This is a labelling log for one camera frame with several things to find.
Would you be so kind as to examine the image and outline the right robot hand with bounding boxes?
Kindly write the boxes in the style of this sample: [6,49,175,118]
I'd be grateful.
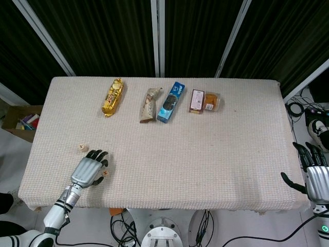
[280,142,329,205]

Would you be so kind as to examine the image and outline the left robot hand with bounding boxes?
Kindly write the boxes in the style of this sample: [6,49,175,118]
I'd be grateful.
[69,149,110,188]

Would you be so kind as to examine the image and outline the black and white sneaker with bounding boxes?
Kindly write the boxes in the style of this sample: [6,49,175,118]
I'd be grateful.
[307,119,329,153]

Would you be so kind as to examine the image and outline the colourful books pile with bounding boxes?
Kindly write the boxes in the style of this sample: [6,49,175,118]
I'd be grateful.
[15,113,41,131]

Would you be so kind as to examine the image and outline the gold snack bag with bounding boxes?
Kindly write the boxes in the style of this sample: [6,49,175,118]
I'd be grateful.
[100,78,125,118]

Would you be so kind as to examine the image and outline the black rounded object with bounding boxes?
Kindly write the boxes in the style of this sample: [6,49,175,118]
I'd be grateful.
[0,192,15,216]

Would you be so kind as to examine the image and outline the beige brown snack packet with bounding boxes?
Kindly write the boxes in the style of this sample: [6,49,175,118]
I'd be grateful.
[139,87,165,124]

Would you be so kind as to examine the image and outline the brown cardboard box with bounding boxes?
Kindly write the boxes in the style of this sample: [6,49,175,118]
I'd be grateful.
[2,104,44,143]

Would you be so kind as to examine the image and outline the beige waffle table cloth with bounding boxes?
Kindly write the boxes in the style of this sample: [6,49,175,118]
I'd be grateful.
[17,76,303,213]

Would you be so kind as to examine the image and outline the silver robot torso plate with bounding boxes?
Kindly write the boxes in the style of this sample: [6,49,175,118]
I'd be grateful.
[140,217,184,247]

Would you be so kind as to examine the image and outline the blue cookie box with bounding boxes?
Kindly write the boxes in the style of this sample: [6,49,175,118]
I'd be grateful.
[156,81,187,124]

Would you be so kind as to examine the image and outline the small maroon box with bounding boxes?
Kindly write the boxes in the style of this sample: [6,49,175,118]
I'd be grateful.
[189,89,206,114]

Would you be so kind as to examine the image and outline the clear tub orange cookies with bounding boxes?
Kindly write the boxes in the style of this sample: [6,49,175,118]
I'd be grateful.
[203,91,223,112]

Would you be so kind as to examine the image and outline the black curtain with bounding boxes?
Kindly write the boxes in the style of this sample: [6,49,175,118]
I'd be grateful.
[0,0,67,103]
[223,0,329,96]
[164,0,244,78]
[27,0,157,77]

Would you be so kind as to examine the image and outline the black cable bundle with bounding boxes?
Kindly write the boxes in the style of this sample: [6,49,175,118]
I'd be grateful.
[109,215,141,247]
[195,209,214,245]

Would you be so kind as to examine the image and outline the coiled black cable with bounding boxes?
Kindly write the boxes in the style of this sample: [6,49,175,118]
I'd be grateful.
[285,101,305,119]

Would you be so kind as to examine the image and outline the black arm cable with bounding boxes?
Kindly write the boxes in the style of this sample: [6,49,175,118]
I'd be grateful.
[221,209,329,245]

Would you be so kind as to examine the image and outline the aluminium frame post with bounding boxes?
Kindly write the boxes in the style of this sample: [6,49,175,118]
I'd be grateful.
[12,0,77,77]
[282,59,329,100]
[150,0,166,77]
[214,0,252,78]
[0,82,31,107]

